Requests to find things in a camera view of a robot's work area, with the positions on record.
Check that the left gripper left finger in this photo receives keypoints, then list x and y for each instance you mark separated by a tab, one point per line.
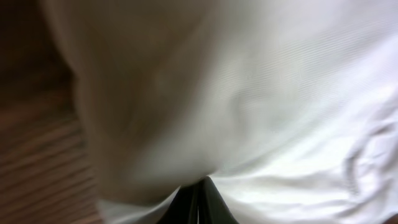
184	207

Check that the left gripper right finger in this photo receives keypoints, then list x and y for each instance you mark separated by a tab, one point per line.
211	206

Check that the beige khaki shorts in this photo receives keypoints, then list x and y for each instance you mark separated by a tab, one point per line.
290	107

